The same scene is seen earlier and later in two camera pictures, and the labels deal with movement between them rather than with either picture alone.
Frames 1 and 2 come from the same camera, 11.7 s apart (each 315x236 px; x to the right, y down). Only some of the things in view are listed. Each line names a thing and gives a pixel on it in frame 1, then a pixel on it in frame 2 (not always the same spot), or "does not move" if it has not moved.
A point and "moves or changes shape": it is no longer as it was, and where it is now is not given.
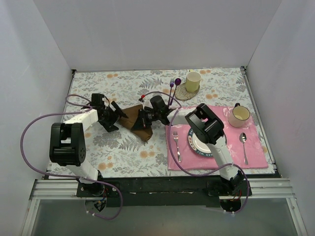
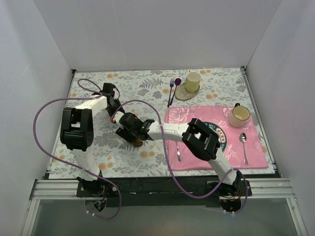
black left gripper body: (112, 118) → (117, 108)
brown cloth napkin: (131, 113) moves or changes shape
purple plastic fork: (172, 82) does not move
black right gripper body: (143, 118) → (126, 134)
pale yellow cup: (193, 79) does not move
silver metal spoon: (242, 137) does not move
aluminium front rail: (272, 188) does not move
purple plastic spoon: (177, 82) does not move
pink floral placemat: (243, 143) does not move
